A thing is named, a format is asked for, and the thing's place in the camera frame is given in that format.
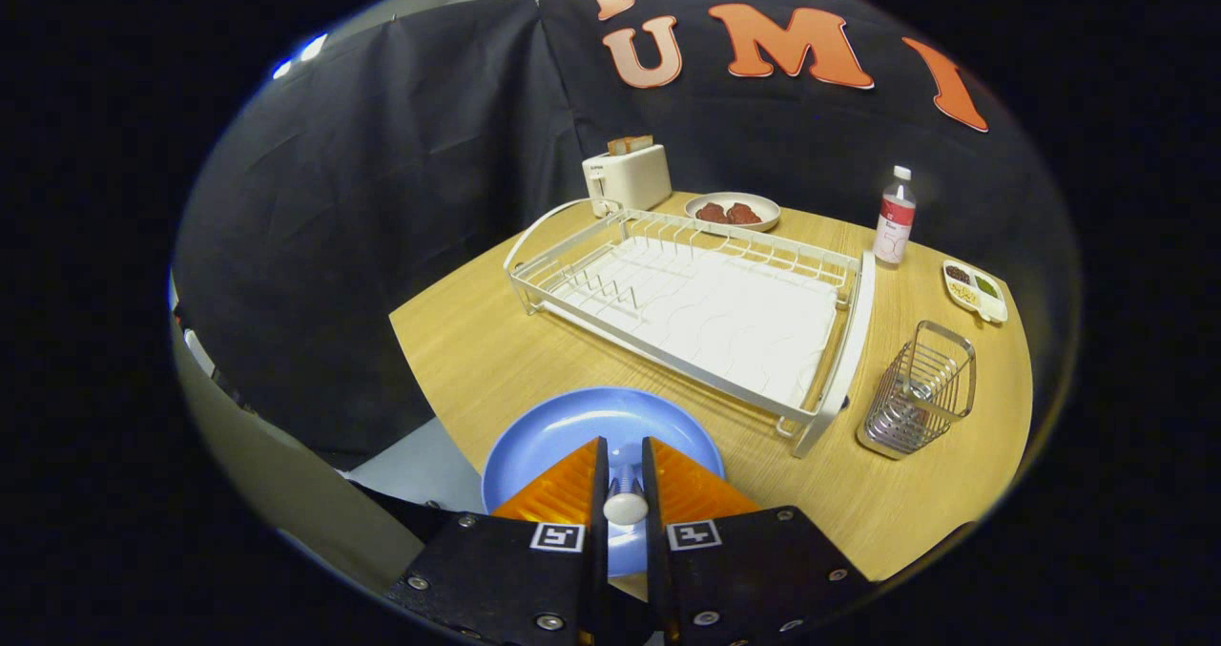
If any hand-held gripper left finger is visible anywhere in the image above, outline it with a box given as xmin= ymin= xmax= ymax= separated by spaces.
xmin=386 ymin=436 xmax=611 ymax=646

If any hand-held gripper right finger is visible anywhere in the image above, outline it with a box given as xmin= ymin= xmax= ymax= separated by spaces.
xmin=641 ymin=436 xmax=874 ymax=646

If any spoon with striped handle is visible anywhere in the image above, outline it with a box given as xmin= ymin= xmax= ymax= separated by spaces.
xmin=604 ymin=462 xmax=650 ymax=525

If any blue plate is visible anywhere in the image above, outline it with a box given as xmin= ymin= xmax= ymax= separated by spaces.
xmin=480 ymin=386 xmax=726 ymax=577

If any white wire dish rack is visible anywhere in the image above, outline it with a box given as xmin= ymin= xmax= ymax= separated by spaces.
xmin=503 ymin=198 xmax=877 ymax=459

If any metal wire basket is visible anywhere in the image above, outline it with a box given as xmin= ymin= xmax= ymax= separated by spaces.
xmin=856 ymin=320 xmax=978 ymax=461

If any beige plate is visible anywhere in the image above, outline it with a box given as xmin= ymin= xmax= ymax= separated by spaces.
xmin=684 ymin=192 xmax=781 ymax=233

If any white divided dish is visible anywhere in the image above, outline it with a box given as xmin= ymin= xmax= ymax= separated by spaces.
xmin=942 ymin=260 xmax=1009 ymax=324

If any cream toaster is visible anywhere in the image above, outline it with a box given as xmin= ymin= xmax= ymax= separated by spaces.
xmin=582 ymin=143 xmax=673 ymax=219

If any black backdrop cloth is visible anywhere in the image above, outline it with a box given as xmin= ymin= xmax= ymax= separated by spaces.
xmin=172 ymin=0 xmax=1084 ymax=470

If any clear bottle with red label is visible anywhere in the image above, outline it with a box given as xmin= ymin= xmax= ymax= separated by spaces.
xmin=873 ymin=165 xmax=918 ymax=266

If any ceiling light panel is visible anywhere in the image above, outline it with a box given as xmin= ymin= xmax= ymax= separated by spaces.
xmin=270 ymin=33 xmax=330 ymax=80

